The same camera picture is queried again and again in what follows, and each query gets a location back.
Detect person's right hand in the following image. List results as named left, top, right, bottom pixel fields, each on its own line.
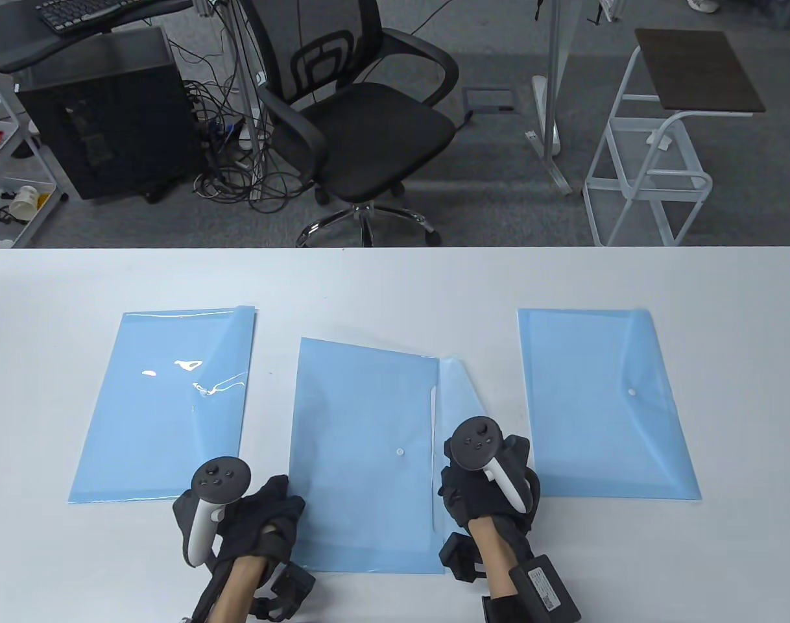
left=438, top=435, right=541, bottom=539

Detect person's left hand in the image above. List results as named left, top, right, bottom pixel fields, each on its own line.
left=173, top=475, right=307, bottom=574

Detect blue plastic snap folder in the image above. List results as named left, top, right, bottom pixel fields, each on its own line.
left=290, top=337, right=493, bottom=575
left=68, top=305, right=258, bottom=504
left=517, top=308, right=702, bottom=500

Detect person's right forearm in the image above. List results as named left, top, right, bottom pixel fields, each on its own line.
left=466, top=519, right=520, bottom=601

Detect person's left forearm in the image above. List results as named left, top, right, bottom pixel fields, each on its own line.
left=207, top=558, right=269, bottom=623

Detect grey and white controller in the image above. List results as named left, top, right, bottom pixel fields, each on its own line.
left=448, top=415, right=533, bottom=515
left=186, top=457, right=252, bottom=569

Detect black rectangular sensor box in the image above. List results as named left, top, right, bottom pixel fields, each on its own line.
left=509, top=554, right=581, bottom=623

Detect black mesh office chair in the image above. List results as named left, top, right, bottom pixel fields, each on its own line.
left=238, top=0, right=473, bottom=247

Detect grey floor outlet box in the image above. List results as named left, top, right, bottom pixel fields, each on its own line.
left=461, top=88, right=519, bottom=114

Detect white metal desk leg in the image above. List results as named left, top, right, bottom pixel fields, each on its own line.
left=223, top=0, right=269, bottom=202
left=523, top=0, right=574, bottom=195

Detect black computer tower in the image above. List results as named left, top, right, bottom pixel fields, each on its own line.
left=14, top=26, right=204, bottom=203

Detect white side table brown top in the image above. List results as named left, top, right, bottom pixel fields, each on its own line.
left=583, top=28, right=767, bottom=247

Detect black keyboard desk tray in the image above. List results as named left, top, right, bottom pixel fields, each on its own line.
left=0, top=0, right=195, bottom=73

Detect black keyboard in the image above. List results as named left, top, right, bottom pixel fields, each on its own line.
left=35, top=0, right=157, bottom=33

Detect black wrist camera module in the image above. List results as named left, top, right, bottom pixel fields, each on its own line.
left=249, top=561, right=317, bottom=620
left=439, top=532, right=483, bottom=583

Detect black forearm strap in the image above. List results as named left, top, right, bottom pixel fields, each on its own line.
left=481, top=594, right=532, bottom=623

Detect white wire rack cart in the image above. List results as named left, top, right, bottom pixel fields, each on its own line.
left=0, top=58, right=69, bottom=250

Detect tangle of black cables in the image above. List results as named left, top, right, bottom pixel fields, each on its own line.
left=184, top=0, right=318, bottom=215

